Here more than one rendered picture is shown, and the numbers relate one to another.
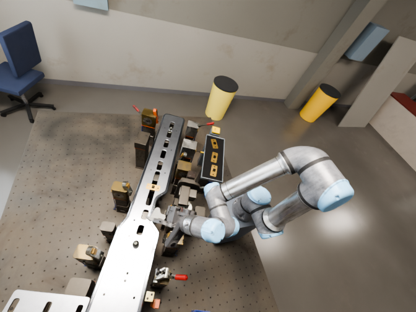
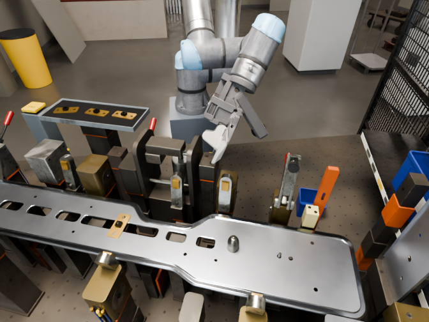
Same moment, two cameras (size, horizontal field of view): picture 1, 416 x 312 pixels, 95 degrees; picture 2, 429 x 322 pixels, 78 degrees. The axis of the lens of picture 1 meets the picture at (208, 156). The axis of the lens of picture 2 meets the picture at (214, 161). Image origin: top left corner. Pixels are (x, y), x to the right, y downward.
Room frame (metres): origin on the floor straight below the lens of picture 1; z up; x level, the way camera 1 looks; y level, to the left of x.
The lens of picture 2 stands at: (0.06, 0.52, 1.65)
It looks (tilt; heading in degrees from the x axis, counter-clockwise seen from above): 41 degrees down; 297
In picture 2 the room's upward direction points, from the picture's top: straight up
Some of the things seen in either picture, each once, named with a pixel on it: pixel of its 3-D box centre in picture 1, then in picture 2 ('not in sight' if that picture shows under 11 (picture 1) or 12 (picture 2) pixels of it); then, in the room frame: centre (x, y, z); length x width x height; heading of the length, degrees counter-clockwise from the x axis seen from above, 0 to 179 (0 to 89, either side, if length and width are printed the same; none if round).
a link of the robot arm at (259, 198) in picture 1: (256, 199); (192, 67); (0.59, -0.34, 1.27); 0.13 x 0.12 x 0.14; 37
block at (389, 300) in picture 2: not in sight; (364, 305); (-0.19, 0.06, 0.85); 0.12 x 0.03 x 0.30; 104
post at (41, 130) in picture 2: (207, 149); (57, 154); (1.08, 0.03, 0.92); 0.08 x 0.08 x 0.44; 14
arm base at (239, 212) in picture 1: (246, 206); (192, 95); (0.59, -0.34, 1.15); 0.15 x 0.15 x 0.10
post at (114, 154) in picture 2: (186, 188); (129, 191); (0.67, 0.05, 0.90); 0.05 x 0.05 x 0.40; 14
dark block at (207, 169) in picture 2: not in sight; (209, 202); (0.36, -0.03, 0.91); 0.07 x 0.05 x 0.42; 104
